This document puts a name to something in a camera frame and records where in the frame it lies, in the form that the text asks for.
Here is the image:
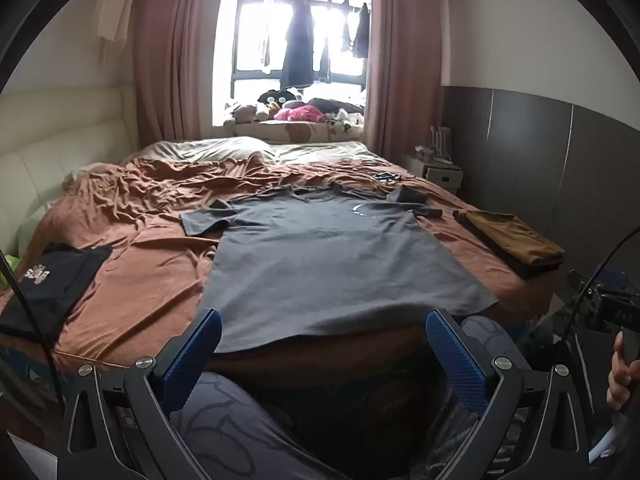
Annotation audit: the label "white nightstand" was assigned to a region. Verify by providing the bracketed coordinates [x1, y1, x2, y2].
[400, 152, 463, 192]

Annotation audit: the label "white hanging cloth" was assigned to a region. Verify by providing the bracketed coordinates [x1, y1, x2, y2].
[95, 0, 138, 53]

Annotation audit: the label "grey t-shirt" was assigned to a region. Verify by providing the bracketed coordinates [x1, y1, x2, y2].
[179, 183, 498, 353]

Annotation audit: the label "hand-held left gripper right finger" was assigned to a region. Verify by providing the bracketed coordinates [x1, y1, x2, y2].
[425, 308, 591, 480]

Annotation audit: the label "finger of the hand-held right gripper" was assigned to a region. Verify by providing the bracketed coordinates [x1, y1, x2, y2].
[567, 270, 602, 309]

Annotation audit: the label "window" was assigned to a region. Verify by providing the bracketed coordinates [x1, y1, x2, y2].
[232, 0, 373, 93]

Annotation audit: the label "tan folded garment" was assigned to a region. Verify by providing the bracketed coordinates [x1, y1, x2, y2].
[452, 208, 566, 267]

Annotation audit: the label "printed window seat cushion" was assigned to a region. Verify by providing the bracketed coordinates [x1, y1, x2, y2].
[232, 120, 365, 143]

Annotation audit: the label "cream padded headboard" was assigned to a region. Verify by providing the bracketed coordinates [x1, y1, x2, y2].
[0, 84, 141, 256]

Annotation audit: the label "bottles on nightstand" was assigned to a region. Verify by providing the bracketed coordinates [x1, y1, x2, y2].
[429, 125, 456, 163]

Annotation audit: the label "beige pillow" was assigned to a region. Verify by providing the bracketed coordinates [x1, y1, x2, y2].
[135, 136, 273, 166]

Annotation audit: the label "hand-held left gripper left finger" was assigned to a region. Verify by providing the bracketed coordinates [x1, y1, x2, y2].
[56, 307, 223, 480]

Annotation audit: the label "black and white plush toy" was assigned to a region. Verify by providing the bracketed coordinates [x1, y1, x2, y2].
[257, 89, 296, 106]

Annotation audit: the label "black printed t-shirt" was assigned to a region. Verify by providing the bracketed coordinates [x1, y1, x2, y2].
[0, 242, 114, 343]

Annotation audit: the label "beige plush toy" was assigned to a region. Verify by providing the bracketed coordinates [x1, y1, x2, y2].
[223, 102, 271, 123]

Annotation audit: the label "pink plush toy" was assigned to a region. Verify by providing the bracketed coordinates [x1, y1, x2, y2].
[274, 105, 325, 122]

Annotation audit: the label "small dark hanging garment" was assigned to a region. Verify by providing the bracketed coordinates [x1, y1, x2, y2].
[349, 2, 372, 59]

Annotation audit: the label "person's left leg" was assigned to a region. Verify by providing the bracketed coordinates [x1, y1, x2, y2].
[170, 370, 351, 480]

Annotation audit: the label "dark hanging jacket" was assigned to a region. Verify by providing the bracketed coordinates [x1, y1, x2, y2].
[279, 0, 316, 90]

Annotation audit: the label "person's right hand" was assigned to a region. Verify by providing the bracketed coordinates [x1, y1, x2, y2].
[606, 332, 640, 411]

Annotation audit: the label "brown bed blanket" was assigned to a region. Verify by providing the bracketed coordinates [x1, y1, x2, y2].
[0, 152, 556, 401]

